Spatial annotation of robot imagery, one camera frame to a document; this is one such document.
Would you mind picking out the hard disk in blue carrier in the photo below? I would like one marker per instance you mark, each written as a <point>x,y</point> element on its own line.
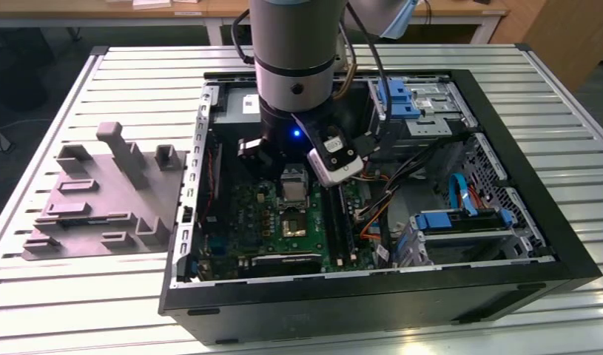
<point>434,222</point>

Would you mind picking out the metal disk bay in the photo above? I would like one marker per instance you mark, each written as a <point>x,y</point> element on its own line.
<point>526,242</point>

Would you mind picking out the metal drive cage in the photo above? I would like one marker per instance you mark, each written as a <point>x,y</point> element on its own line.
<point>427,127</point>

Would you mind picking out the grey parts rack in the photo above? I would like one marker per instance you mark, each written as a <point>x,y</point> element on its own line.
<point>114,192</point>

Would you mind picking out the dark RAM stick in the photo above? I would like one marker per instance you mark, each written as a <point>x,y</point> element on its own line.
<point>82,222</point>

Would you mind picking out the black PC case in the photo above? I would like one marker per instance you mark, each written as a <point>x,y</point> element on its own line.
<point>331,318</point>

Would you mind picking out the wooden cabinet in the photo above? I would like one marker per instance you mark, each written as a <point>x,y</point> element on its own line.
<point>577,37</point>

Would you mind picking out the black graphics card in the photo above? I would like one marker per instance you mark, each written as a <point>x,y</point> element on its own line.
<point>286,263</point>

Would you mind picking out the green motherboard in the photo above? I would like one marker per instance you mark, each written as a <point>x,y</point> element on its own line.
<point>251,222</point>

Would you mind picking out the white box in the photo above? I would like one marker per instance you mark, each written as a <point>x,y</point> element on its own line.
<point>153,3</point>

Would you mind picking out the CPU socket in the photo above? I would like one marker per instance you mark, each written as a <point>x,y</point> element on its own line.
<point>295,226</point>

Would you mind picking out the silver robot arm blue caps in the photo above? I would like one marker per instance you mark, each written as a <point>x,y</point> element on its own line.
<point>291,55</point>

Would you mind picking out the black RAM slot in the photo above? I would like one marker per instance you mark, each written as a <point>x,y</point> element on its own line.
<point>347,225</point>
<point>335,225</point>

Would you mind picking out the grey power supply unit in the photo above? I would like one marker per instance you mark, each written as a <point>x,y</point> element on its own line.
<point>233,155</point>

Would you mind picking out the black case fan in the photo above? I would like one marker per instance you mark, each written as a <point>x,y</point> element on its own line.
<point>221,192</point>

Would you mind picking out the blue plastic drive bracket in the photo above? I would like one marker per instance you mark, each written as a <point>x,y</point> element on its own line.
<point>405,96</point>

